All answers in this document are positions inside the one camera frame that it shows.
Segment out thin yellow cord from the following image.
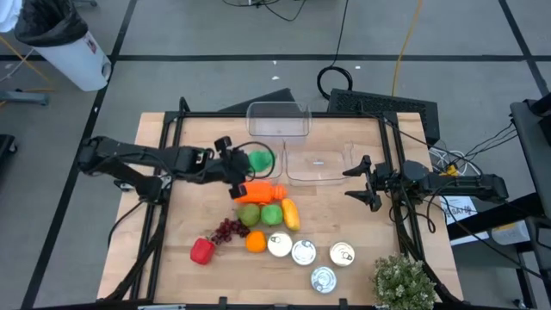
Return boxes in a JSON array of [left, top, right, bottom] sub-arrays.
[[0, 35, 55, 94]]

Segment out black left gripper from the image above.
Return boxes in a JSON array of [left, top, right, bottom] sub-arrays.
[[206, 135, 253, 200]]

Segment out orange fruit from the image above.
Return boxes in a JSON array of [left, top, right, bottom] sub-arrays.
[[245, 230, 269, 254]]

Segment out red bell pepper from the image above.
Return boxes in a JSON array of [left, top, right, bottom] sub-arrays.
[[189, 237, 216, 266]]

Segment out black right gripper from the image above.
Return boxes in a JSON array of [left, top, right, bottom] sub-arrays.
[[343, 154, 404, 212]]

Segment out dark red grape bunch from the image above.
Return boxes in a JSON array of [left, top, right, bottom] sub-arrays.
[[209, 217, 251, 247]]

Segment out bright green apple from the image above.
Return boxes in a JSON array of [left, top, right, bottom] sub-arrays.
[[260, 203, 284, 227]]

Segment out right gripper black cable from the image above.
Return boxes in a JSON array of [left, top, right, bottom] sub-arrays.
[[388, 189, 438, 234]]

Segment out grey stand base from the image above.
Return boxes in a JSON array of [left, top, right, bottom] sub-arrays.
[[0, 88, 50, 107]]

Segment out yellow banana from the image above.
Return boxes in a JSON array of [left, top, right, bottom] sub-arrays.
[[281, 197, 301, 233]]

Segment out yellow floor cable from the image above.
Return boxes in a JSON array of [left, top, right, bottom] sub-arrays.
[[390, 0, 425, 97]]

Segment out white trash bin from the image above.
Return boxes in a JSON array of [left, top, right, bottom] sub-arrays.
[[33, 29, 113, 93]]

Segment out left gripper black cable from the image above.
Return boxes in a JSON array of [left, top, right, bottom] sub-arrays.
[[232, 140, 277, 181]]

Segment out black support beam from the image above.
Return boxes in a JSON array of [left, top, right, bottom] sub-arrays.
[[446, 191, 546, 242]]

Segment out black cart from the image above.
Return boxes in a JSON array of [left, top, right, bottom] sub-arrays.
[[509, 96, 551, 310]]

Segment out coiled black floor cable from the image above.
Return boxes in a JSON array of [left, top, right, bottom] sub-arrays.
[[316, 0, 355, 102]]

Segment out white printed paper sheet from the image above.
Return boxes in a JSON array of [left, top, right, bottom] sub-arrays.
[[439, 195, 480, 226]]

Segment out white cables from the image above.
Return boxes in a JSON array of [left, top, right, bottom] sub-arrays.
[[428, 146, 484, 177]]

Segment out gold-lidded tin can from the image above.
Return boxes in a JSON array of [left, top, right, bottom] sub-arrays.
[[329, 241, 356, 268], [267, 231, 294, 258]]

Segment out small potted green plant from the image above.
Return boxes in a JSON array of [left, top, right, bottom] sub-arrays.
[[372, 253, 438, 310]]

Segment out silver-lidded tin can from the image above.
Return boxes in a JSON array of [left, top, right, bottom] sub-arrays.
[[291, 239, 318, 267], [310, 265, 338, 295]]

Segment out speckled green pear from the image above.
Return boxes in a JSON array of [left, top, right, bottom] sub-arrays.
[[238, 203, 262, 228]]

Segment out deep clear plastic container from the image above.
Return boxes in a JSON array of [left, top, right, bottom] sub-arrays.
[[245, 101, 313, 139]]

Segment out white cloth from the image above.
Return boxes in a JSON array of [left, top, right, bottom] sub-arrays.
[[0, 0, 23, 34]]

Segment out white plastic box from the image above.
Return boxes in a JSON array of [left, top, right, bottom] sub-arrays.
[[490, 220, 532, 247]]

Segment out black equipment foot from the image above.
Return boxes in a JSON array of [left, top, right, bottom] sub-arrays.
[[0, 133, 19, 164]]

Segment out black trash bag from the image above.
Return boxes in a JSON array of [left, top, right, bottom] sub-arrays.
[[14, 0, 90, 48]]

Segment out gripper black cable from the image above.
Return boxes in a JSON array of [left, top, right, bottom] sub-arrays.
[[232, 140, 277, 181], [388, 189, 438, 234]]

